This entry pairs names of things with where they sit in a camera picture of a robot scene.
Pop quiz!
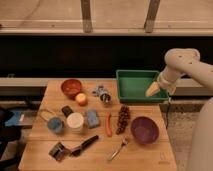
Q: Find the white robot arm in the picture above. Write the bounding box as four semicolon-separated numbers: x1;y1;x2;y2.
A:
145;48;213;171

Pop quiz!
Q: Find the small metal cup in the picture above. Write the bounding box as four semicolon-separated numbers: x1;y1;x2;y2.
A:
100;93;111;103

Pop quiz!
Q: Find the white cup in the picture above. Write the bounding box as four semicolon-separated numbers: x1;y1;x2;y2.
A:
66;113;84;133

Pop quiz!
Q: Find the green plastic tray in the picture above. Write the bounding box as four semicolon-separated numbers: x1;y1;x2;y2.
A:
116;70;169;103

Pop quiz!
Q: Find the dark grape bunch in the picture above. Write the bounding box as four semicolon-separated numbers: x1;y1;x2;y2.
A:
116;105;130;135

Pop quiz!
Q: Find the purple bowl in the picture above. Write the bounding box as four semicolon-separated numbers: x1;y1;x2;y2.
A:
131;116;159;145

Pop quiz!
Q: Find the metal fork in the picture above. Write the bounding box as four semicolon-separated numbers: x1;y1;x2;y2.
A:
107;138;129;161

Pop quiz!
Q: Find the blue sponge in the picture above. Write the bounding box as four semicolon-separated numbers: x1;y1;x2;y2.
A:
86;109;100;129

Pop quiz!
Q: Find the peach apple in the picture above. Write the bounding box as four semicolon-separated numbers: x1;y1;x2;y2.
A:
75;93;88;106

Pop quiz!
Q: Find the red bowl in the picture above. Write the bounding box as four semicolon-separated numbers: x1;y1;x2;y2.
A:
61;79;82;99

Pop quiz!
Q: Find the black small block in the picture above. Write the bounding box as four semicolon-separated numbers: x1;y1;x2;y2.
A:
61;106;73;117

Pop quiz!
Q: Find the blue mug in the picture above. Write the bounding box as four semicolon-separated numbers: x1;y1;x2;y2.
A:
47;117;64;134

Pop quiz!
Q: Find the metal clip tool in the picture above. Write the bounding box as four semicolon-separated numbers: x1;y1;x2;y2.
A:
49;142;70;162

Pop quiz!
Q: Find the yellow green rope loop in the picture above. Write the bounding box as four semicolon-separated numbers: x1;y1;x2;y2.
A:
38;107;59;123

